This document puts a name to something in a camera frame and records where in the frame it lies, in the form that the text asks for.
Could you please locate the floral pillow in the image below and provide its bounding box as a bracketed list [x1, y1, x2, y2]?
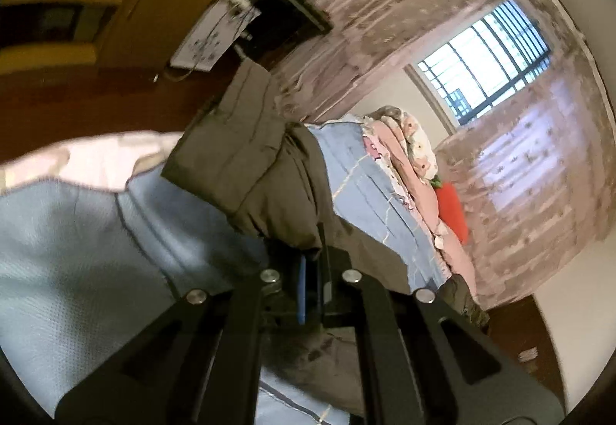
[397, 110, 438, 182]

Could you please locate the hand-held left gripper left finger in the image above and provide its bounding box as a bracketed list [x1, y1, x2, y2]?
[54, 254, 310, 425]

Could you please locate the carrot plush toy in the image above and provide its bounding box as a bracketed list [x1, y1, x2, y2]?
[430, 177, 471, 244]

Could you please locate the pink pillow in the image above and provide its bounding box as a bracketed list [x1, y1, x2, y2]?
[423, 208, 478, 298]
[368, 106, 424, 199]

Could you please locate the white floral small cabinet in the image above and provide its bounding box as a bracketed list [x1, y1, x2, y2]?
[168, 0, 261, 72]

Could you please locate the blue checked bedspread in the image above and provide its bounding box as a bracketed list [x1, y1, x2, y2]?
[0, 117, 450, 425]

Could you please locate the black desk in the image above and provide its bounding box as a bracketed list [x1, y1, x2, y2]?
[225, 0, 336, 66]

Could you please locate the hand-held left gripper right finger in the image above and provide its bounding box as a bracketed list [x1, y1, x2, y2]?
[315, 223, 567, 425]

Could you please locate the olive down jacket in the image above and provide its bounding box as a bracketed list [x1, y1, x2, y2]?
[161, 58, 490, 418]

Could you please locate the barred window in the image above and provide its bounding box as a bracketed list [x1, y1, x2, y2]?
[416, 0, 552, 127]

